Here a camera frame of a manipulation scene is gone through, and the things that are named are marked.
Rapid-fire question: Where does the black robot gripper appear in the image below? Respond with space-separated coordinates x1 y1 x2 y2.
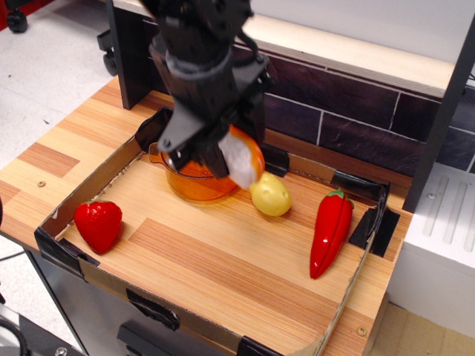
150 39 272 179

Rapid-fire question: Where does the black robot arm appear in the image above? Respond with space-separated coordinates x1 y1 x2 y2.
143 1 272 188

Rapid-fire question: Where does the orange transparent plastic pot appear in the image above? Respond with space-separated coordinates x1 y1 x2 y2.
148 142 239 202

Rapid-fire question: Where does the cardboard fence with black tape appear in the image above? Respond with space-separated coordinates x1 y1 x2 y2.
35 107 399 355

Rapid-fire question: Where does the yellow toy potato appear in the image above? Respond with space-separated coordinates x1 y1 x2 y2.
249 172 292 217

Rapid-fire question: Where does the red toy chili pepper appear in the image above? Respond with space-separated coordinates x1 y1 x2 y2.
309 188 354 279

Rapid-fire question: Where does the light wooden shelf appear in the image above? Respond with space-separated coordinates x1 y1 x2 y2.
112 0 456 99

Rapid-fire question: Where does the red toy strawberry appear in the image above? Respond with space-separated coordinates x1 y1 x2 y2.
73 200 122 254

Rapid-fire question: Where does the black office chair base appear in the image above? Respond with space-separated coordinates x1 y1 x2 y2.
7 8 117 76

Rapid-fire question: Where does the white ribbed cabinet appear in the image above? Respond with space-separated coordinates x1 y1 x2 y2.
387 163 474 337

